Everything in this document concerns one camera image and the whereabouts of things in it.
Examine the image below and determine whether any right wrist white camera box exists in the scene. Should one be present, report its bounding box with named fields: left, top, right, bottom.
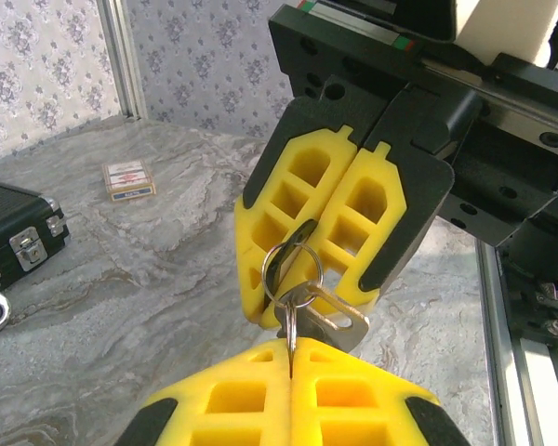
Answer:
left=453, top=0, right=558, bottom=64

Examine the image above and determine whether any playing card box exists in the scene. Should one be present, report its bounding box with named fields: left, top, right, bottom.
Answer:
left=101, top=158, right=158, bottom=203

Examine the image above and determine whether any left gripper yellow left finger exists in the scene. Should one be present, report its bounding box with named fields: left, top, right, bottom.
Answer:
left=114, top=337, right=293, bottom=446

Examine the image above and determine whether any aluminium corner frame post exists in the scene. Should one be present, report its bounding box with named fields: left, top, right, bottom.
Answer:
left=96, top=0, right=150, bottom=122

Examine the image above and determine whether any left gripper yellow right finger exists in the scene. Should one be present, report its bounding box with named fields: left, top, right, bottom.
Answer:
left=291, top=337, right=472, bottom=446

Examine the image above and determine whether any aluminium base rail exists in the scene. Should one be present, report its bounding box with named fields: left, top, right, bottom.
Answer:
left=475, top=240, right=558, bottom=446

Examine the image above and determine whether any black case with metal handle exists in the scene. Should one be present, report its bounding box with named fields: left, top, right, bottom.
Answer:
left=0, top=177, right=72, bottom=346

